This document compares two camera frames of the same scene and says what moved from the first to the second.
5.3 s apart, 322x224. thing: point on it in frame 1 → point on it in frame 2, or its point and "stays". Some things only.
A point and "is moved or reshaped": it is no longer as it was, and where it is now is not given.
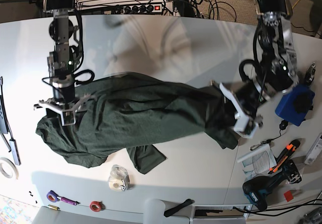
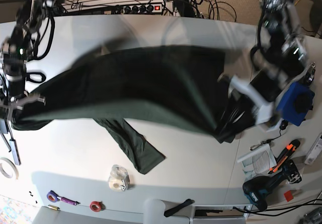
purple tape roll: [53, 197] stays
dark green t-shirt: [139, 114] is moved or reshaped
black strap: [187, 202] stays
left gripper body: [64, 104] → [17, 97]
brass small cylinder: [54, 207] stays
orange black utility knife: [292, 147] stays
